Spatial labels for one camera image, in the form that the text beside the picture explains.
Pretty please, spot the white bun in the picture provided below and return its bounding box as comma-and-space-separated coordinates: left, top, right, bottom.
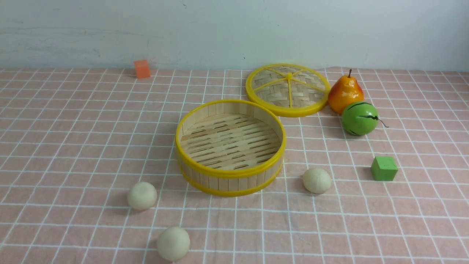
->
157, 227, 191, 262
127, 181, 158, 210
302, 168, 332, 194

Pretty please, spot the white bun front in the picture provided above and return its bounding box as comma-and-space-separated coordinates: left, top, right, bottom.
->
157, 227, 191, 262

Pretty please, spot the yellow-rimmed bamboo steamer tray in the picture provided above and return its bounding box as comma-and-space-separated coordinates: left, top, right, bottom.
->
175, 100, 287, 197

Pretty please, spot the yellow woven steamer lid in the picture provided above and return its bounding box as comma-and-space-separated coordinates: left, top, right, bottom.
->
245, 63, 330, 117

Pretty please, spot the orange foam cube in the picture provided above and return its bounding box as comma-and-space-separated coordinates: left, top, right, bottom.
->
134, 59, 151, 80

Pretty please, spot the orange yellow toy pear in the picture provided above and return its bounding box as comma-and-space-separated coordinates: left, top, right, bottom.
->
327, 69, 365, 116

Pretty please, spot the green toy watermelon ball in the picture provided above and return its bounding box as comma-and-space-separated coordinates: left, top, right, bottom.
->
341, 101, 389, 136

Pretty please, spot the green foam cube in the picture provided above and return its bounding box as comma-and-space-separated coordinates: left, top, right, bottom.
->
371, 156, 398, 182

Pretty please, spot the pink checkered tablecloth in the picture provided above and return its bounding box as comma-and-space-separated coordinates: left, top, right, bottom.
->
0, 69, 469, 264

